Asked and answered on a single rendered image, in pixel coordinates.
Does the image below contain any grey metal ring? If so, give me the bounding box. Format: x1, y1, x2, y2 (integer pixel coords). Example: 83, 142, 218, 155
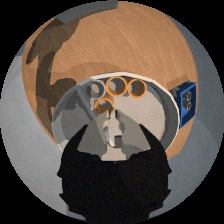
182, 91, 191, 101
85, 79, 106, 100
182, 99, 191, 110

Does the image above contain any bronze bushing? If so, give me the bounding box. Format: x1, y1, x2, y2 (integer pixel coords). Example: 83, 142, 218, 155
106, 76, 127, 97
94, 93, 114, 115
126, 78, 147, 98

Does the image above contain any blue open box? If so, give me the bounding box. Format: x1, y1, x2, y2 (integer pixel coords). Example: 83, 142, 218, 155
172, 80, 197, 129

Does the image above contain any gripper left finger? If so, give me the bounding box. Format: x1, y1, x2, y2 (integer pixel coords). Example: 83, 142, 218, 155
57, 109, 111, 178

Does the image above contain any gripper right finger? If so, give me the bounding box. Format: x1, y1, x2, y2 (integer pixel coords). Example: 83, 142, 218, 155
116, 109, 172, 175

